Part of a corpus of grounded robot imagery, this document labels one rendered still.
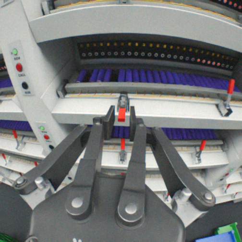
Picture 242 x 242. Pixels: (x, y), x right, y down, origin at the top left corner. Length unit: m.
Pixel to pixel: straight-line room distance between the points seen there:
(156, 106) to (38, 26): 0.30
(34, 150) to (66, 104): 0.29
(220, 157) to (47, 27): 0.65
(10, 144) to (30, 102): 0.36
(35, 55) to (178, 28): 0.28
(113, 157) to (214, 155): 0.39
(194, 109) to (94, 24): 0.28
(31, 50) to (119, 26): 0.18
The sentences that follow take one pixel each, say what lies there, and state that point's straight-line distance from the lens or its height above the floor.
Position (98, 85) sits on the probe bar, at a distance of 0.30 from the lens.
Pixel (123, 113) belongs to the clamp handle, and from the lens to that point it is 0.20.
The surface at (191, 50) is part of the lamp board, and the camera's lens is 0.41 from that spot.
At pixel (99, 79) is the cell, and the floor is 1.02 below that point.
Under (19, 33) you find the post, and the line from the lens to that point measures 0.31.
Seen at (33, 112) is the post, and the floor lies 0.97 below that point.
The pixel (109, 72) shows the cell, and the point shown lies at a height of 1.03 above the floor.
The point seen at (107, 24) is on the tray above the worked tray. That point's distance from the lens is 0.23.
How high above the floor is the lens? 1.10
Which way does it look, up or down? 34 degrees down
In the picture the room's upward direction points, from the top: straight up
